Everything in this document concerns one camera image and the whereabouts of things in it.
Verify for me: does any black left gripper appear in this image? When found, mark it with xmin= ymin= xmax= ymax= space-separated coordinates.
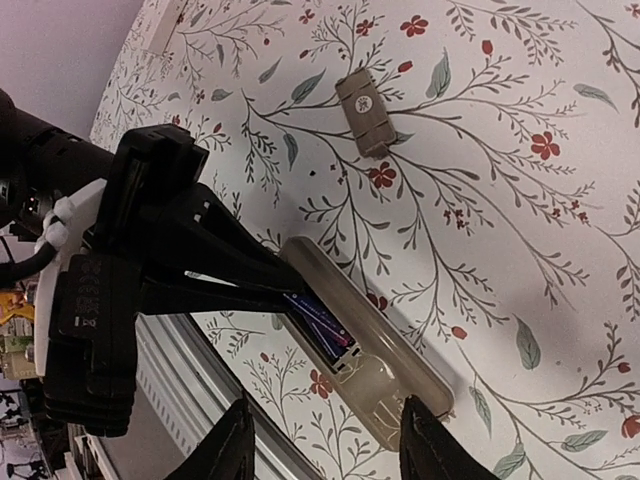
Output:
xmin=1 ymin=94 xmax=304 ymax=294

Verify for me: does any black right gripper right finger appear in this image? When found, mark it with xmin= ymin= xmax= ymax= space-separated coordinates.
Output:
xmin=399 ymin=395 xmax=495 ymax=480

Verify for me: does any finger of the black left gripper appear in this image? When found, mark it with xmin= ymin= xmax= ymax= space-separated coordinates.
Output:
xmin=135 ymin=274 xmax=295 ymax=315

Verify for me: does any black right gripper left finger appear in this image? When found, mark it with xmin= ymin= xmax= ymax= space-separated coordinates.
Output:
xmin=166 ymin=394 xmax=256 ymax=480

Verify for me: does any AAA battery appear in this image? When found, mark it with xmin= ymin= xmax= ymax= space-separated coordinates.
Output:
xmin=284 ymin=294 xmax=349 ymax=346
xmin=287 ymin=295 xmax=356 ymax=364

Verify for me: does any grey remote battery cover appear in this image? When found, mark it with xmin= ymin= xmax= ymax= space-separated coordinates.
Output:
xmin=335 ymin=68 xmax=397 ymax=159

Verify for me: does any white slim remote control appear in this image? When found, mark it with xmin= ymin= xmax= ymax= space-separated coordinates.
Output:
xmin=141 ymin=0 xmax=187 ymax=55

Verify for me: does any floral patterned table mat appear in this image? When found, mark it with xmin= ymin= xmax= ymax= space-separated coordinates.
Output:
xmin=91 ymin=1 xmax=639 ymax=479

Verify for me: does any aluminium front rail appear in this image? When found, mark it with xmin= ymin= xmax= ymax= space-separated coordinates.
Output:
xmin=135 ymin=315 xmax=322 ymax=480

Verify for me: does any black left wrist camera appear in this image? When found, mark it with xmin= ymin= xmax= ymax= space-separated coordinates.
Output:
xmin=43 ymin=252 xmax=142 ymax=437

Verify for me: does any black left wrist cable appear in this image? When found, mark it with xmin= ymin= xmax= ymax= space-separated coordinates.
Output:
xmin=0 ymin=234 xmax=61 ymax=291

